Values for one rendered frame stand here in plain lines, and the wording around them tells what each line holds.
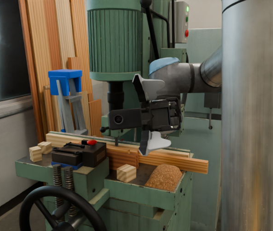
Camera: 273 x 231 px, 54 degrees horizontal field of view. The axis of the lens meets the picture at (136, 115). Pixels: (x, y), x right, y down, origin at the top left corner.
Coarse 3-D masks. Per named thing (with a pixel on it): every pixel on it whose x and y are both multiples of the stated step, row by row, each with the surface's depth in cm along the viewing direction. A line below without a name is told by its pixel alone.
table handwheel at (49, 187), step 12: (36, 192) 71; (48, 192) 69; (60, 192) 68; (72, 192) 68; (24, 204) 74; (36, 204) 73; (84, 204) 66; (24, 216) 75; (48, 216) 73; (84, 216) 80; (96, 216) 66; (24, 228) 76; (60, 228) 71; (72, 228) 73; (96, 228) 66
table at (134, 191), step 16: (16, 160) 99; (48, 160) 99; (32, 176) 97; (112, 176) 87; (144, 176) 87; (112, 192) 85; (128, 192) 83; (144, 192) 81; (160, 192) 79; (176, 192) 78; (96, 208) 78; (160, 208) 80
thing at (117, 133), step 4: (104, 116) 94; (104, 120) 94; (104, 124) 94; (108, 124) 94; (104, 132) 95; (108, 132) 94; (112, 132) 94; (116, 132) 93; (120, 132) 94; (124, 132) 97; (112, 136) 94; (116, 136) 93; (120, 136) 94
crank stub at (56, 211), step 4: (64, 204) 66; (68, 204) 67; (60, 208) 64; (64, 208) 65; (68, 208) 66; (52, 212) 64; (56, 212) 63; (60, 212) 63; (64, 212) 64; (52, 216) 63; (56, 216) 62; (60, 216) 63
